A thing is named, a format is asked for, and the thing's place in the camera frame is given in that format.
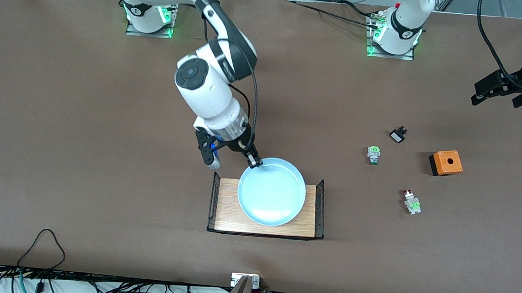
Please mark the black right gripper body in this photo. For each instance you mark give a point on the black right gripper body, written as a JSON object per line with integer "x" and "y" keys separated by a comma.
{"x": 239, "y": 144}

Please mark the light blue plate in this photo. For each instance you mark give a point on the light blue plate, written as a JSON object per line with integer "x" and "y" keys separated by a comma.
{"x": 271, "y": 193}

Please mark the red push button switch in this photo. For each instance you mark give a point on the red push button switch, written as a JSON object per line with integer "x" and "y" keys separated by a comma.
{"x": 413, "y": 205}

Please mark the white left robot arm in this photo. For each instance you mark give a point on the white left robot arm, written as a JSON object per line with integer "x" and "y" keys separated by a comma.
{"x": 407, "y": 19}

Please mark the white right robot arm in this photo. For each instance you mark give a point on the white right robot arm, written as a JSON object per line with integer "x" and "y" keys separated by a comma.
{"x": 209, "y": 92}

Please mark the orange button enclosure box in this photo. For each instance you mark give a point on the orange button enclosure box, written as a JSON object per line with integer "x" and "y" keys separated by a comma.
{"x": 448, "y": 164}

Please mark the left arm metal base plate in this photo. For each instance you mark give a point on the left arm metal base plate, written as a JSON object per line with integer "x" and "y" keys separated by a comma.
{"x": 407, "y": 57}

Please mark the small black switch part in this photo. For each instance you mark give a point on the small black switch part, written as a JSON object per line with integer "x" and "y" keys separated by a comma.
{"x": 397, "y": 137}

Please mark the green push button switch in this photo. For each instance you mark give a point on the green push button switch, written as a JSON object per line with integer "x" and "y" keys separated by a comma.
{"x": 373, "y": 153}

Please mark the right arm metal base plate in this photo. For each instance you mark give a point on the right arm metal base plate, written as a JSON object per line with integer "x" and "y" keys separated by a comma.
{"x": 133, "y": 31}

